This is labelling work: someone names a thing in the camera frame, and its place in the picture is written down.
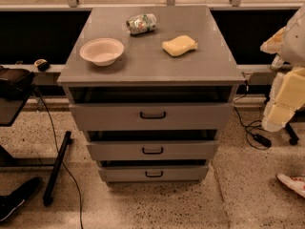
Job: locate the black side table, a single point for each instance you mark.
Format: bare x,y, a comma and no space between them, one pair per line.
28,137

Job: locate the yellow sponge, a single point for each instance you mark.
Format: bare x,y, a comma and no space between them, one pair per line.
179,45

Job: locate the white red shoe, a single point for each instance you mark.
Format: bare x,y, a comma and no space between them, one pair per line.
296,183

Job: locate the grey top drawer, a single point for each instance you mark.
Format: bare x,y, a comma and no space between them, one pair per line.
144,117

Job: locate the black bag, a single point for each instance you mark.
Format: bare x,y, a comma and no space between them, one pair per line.
15,83

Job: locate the grey drawer cabinet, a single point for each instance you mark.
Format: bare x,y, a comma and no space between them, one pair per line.
146,74

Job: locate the black shoe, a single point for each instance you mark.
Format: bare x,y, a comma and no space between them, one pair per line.
10,203

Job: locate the grey drawer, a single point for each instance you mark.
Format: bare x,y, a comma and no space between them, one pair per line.
193,173
152,150
144,117

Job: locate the grey bottom drawer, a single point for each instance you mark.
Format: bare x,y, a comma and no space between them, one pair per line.
193,173

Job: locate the black yellow tape measure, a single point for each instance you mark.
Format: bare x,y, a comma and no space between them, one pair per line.
42,65

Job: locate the black wheeled stand leg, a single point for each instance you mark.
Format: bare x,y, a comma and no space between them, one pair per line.
293,136

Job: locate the white bowl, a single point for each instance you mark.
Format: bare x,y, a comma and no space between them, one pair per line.
102,51

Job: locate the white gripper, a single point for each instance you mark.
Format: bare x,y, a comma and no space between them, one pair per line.
295,40

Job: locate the crushed green white can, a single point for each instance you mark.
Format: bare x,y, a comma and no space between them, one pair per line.
141,23

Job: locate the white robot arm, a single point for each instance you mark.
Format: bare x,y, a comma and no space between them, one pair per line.
293,45

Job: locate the clear plastic bottle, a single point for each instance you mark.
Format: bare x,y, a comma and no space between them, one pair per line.
277,63

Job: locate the grey middle drawer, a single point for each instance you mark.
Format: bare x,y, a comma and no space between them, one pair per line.
152,150

